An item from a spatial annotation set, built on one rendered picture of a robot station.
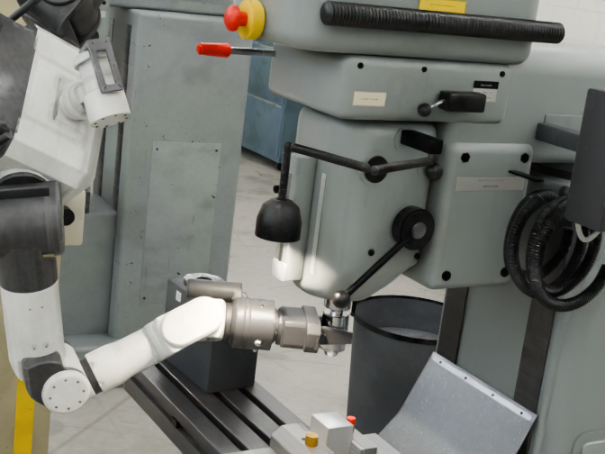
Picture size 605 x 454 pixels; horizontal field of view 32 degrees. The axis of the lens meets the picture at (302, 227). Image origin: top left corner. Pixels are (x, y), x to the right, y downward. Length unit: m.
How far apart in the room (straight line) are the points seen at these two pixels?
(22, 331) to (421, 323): 2.64
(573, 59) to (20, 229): 0.97
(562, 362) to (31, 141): 1.01
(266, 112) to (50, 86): 7.61
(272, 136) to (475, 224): 7.46
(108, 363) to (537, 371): 0.78
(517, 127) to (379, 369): 2.07
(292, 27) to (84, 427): 2.90
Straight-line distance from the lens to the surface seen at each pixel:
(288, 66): 1.76
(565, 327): 2.00
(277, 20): 1.61
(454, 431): 2.16
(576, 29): 7.40
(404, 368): 3.78
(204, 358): 2.30
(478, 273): 1.88
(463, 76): 1.75
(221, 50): 1.75
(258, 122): 9.46
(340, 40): 1.60
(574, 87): 1.93
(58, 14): 1.84
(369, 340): 3.81
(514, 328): 2.07
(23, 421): 3.71
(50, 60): 1.81
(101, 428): 4.28
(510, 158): 1.85
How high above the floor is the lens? 1.87
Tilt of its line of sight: 15 degrees down
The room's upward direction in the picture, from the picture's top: 7 degrees clockwise
